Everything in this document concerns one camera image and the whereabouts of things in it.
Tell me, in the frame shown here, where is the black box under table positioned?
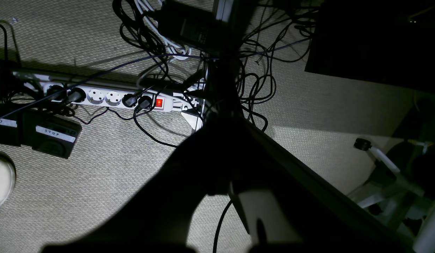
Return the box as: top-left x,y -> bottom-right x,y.
305,0 -> 435,94

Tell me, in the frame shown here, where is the white shoe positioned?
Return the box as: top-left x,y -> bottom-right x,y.
0,153 -> 17,209

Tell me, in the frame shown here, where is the white power strip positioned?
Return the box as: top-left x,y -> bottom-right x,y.
13,71 -> 202,112

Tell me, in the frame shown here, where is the black stop foot pedal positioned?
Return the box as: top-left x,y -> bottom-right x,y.
31,117 -> 83,159

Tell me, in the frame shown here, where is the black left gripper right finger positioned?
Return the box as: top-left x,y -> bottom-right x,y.
230,119 -> 413,253

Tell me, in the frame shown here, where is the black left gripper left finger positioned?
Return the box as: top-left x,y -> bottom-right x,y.
42,119 -> 239,253

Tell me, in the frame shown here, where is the black power adapter brick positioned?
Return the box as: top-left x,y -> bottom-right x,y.
153,0 -> 221,49

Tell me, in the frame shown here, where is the white chair base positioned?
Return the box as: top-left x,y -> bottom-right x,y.
348,138 -> 435,253

